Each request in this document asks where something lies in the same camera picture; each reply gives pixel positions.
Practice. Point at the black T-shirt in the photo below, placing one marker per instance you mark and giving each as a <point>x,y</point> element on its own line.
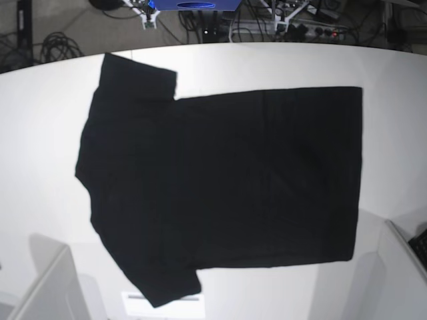
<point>266,178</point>

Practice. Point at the blue box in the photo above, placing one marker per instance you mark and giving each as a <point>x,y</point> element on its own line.
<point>204,5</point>

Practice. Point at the white divider panel left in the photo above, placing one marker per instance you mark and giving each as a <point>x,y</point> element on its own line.
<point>55,294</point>

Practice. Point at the white divider panel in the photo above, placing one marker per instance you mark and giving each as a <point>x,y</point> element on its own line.
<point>55,294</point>
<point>404,294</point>

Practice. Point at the black keyboard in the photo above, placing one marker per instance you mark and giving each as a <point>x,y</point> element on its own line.
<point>419,247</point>

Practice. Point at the white divider panel right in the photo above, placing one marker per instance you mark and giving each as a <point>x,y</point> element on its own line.
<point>404,294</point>

